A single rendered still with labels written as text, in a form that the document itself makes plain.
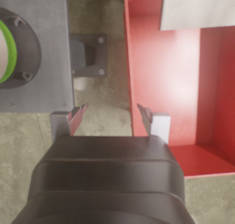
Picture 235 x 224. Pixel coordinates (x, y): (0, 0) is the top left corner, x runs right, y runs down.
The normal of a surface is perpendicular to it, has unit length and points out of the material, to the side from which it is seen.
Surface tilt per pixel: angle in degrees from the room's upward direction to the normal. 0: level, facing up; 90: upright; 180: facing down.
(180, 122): 0
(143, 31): 0
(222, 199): 0
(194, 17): 30
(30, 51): 70
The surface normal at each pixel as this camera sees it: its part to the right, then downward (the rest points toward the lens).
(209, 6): 0.04, 0.72
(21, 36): 0.90, -0.23
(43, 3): 0.00, 0.28
